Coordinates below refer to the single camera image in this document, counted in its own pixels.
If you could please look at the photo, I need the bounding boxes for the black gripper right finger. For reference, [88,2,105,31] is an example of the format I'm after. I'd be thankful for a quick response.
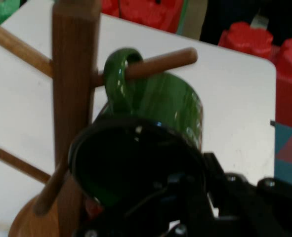
[202,152,292,237]

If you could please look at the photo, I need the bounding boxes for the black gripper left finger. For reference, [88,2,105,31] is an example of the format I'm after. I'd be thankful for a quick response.
[73,172,213,237]

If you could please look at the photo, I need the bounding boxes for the green enamel mug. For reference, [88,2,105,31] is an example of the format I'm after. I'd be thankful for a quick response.
[68,48,207,210]

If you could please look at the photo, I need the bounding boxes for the teal foam block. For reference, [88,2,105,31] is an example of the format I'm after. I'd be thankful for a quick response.
[270,120,292,184]

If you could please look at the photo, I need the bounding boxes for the red foam block flower studs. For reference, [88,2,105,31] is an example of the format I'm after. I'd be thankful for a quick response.
[218,21,292,129]

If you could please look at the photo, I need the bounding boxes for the brown wooden mug tree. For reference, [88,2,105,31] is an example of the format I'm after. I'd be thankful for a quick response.
[0,0,198,237]

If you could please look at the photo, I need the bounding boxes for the green foam block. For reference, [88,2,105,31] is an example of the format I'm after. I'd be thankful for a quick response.
[0,0,22,24]

